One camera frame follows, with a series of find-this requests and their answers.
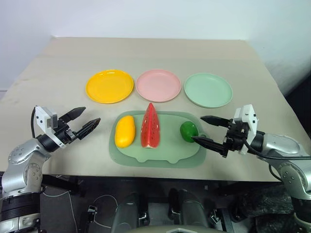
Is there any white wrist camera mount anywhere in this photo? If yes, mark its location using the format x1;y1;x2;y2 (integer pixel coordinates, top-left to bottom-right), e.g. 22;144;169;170
34;105;66;149
233;104;258;155

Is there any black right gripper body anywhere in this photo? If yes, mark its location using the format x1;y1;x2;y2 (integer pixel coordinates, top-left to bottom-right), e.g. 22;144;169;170
223;117;251;158

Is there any green tray mat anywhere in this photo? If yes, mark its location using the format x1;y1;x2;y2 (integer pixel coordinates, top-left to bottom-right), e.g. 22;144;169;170
108;110;207;168

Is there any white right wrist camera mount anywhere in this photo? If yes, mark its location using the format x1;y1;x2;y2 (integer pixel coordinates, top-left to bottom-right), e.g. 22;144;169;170
233;104;258;155

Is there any dark rounded robot leg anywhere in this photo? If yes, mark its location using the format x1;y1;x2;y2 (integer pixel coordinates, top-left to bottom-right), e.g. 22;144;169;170
110;193;149;233
169;188;214;233

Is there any yellow mango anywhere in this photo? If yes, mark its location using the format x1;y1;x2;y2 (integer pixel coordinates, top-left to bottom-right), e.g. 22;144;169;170
114;116;136;148

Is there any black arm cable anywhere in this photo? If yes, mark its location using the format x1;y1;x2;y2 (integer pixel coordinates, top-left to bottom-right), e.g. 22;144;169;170
31;106;41;139
242;140;311;182

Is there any green pepper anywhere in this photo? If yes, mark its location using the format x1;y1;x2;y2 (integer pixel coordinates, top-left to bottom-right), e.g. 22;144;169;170
179;121;199;143

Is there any yellow plate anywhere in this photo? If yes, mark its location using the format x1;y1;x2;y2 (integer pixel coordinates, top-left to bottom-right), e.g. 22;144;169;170
85;69;135;104

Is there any thin white floor cable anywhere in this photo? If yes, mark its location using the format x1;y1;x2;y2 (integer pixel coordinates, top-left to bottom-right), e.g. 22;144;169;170
46;190;120;230

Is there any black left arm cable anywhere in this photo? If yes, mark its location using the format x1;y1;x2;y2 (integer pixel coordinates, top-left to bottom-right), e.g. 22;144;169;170
31;106;41;139

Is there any pink plate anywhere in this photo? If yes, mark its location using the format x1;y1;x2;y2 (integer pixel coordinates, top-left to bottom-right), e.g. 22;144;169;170
135;69;182;102

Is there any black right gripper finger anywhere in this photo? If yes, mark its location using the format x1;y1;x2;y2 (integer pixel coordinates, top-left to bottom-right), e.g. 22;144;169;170
200;116;231;127
191;136;225;155

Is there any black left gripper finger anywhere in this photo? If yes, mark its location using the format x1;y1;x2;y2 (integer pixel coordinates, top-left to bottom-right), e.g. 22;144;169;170
75;117;102;140
59;106;86;124

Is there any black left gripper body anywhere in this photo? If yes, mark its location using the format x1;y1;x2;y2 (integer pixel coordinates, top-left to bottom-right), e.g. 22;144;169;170
53;117;81;145

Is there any red watermelon slice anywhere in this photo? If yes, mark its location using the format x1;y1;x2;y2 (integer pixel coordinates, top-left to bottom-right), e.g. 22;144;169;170
140;102;161;149

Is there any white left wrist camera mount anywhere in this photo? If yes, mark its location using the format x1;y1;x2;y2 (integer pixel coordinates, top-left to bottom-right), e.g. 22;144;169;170
34;105;66;149

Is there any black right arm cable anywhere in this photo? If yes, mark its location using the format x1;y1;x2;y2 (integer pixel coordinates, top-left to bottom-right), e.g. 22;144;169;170
242;140;311;182

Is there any green plate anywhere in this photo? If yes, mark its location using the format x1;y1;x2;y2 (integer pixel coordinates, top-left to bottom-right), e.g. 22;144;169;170
183;73;233;109

